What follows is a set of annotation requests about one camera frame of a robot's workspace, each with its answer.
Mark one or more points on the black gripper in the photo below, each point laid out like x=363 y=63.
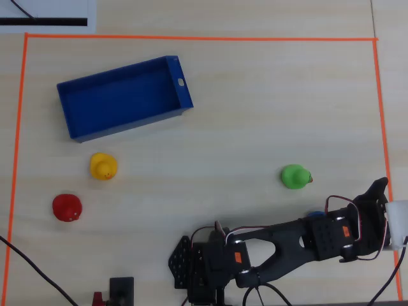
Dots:
x=371 y=197

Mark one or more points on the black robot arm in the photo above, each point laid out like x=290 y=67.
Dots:
x=287 y=232

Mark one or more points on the green rubber duck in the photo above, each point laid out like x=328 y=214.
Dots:
x=294 y=177

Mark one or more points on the blue plastic box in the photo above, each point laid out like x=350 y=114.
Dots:
x=127 y=105

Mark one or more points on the yellow rubber duck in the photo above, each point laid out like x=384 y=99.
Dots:
x=102 y=165

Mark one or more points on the red rubber duck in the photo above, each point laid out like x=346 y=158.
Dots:
x=66 y=208

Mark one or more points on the long orange tape strip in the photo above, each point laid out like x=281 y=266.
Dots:
x=191 y=38

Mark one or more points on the red clamp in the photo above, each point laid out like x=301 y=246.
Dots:
x=97 y=299

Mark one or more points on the paper sheet with black bar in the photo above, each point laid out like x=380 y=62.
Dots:
x=63 y=9

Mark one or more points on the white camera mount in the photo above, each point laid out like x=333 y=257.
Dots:
x=396 y=223

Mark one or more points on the black camera stand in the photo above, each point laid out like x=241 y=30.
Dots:
x=121 y=288

